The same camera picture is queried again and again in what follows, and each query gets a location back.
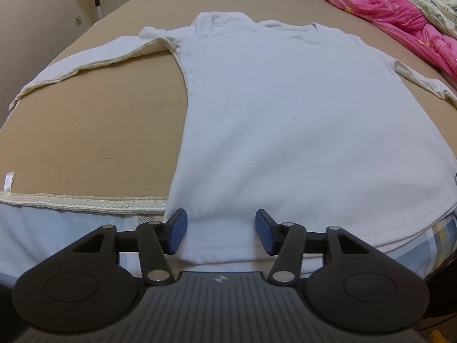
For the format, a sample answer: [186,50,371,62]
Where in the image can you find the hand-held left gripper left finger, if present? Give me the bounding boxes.
[69,208,188,287]

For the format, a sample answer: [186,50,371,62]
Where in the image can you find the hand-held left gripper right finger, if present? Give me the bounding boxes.
[255,209,378,287]

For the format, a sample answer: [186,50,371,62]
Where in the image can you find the white long-sleeve shirt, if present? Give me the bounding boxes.
[8,11,457,263]

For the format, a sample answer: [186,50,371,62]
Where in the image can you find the tan bed mat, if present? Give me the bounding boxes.
[0,0,457,212]

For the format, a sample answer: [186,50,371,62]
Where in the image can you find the plaid bed sheet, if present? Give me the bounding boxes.
[0,202,457,288]

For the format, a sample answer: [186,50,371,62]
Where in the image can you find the pink floral quilt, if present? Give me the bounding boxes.
[300,0,457,87]

